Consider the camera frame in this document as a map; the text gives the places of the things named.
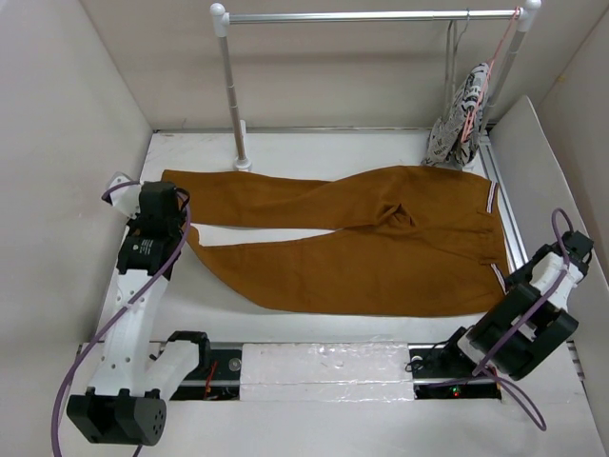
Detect white and silver clothes rack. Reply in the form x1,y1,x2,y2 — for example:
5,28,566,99
209,1,542,171

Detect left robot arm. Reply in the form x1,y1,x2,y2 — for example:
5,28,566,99
67,178,212,447

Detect black and white patterned garment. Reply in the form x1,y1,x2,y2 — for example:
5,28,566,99
422,62,488,168

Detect pink clothes hanger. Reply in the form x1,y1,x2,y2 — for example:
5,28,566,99
461,7,521,143

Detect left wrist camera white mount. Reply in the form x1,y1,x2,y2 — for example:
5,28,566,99
101,172,143,219

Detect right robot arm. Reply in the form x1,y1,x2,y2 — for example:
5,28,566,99
440,230,594,381

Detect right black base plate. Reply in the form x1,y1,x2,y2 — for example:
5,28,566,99
404,342,501,401

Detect white foam block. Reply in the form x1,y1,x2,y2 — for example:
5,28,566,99
240,342,414,403

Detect brown trousers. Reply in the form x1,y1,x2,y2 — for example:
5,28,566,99
162,166,508,318

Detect grey clothes hanger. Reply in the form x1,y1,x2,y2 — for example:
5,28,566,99
442,9,471,121

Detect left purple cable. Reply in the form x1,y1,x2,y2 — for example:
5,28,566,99
50,183,193,457

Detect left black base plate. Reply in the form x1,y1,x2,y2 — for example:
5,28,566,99
170,343,243,402

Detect purple cable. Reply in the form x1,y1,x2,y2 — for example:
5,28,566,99
50,183,193,457
470,208,575,432

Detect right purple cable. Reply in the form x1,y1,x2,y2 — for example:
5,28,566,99
470,208,575,432

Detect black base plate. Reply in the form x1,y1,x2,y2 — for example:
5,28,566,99
170,343,243,402
404,342,501,401

